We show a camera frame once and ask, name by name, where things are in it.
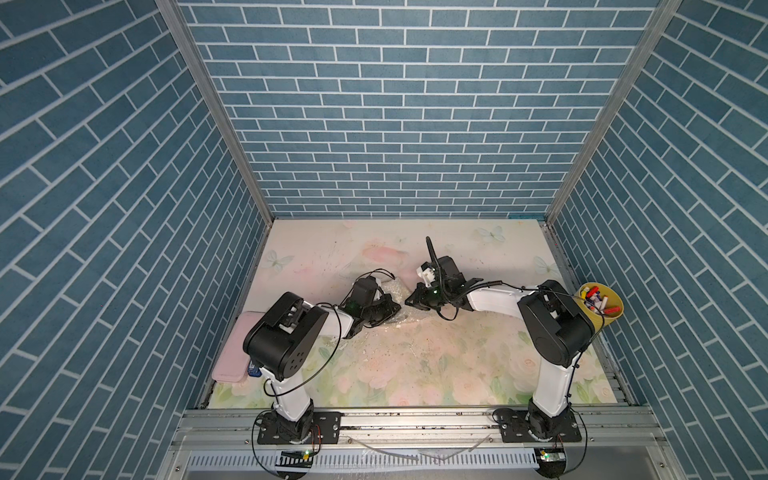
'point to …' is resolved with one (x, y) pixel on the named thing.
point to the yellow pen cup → (603, 304)
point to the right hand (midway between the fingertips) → (406, 303)
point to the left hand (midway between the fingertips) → (408, 310)
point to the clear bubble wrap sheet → (406, 333)
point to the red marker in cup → (612, 310)
